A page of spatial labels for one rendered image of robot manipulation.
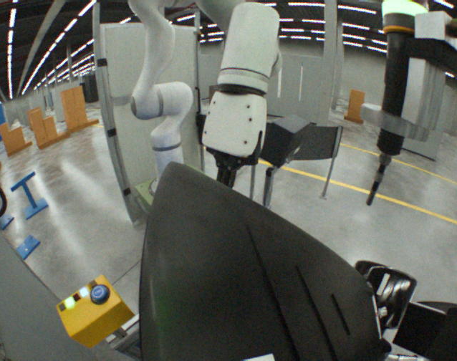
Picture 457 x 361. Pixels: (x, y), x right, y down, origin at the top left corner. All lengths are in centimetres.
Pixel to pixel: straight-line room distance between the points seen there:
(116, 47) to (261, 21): 167
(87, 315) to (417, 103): 59
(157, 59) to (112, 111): 125
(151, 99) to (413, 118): 66
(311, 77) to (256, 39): 597
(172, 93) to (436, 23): 70
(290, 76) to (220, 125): 611
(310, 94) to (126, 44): 530
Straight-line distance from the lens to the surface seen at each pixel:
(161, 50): 69
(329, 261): 15
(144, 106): 69
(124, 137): 197
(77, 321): 52
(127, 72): 195
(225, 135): 32
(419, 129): 18
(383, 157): 21
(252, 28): 34
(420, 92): 17
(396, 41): 19
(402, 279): 32
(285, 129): 86
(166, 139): 74
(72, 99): 817
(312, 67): 628
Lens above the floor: 147
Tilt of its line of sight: 31 degrees down
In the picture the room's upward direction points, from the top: straight up
